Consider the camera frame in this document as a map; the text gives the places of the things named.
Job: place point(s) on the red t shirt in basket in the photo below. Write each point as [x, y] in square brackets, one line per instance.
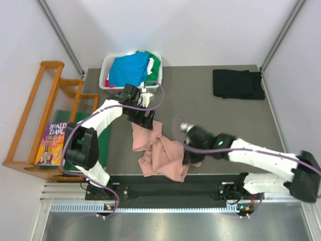
[107, 84]

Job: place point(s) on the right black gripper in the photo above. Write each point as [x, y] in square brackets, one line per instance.
[189, 158]

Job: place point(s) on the white t shirt in basket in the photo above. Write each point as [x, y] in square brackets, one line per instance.
[148, 74]

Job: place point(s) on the white plastic laundry basket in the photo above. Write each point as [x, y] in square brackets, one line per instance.
[104, 73]

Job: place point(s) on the folded black t shirt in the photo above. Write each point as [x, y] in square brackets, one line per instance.
[235, 84]

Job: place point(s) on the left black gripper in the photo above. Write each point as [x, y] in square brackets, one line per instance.
[141, 119]

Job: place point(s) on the Roald Dahl book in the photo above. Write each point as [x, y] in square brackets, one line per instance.
[50, 149]

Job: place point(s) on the green book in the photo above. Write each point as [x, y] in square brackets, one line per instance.
[85, 147]

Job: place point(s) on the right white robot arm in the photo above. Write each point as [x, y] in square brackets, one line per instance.
[286, 173]

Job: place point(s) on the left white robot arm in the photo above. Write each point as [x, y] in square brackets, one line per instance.
[100, 120]

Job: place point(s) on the green t shirt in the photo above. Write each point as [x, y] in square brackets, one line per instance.
[156, 67]

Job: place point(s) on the pink t shirt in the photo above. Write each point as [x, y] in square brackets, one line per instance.
[161, 155]

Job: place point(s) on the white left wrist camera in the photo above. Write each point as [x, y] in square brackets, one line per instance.
[145, 98]

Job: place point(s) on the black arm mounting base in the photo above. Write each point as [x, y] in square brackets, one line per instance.
[215, 186]

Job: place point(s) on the wooden rack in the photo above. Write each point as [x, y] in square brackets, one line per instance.
[50, 93]

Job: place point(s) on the blue t shirt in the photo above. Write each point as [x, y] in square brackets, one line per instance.
[128, 69]

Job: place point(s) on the grey slotted cable duct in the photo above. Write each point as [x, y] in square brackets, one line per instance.
[107, 208]

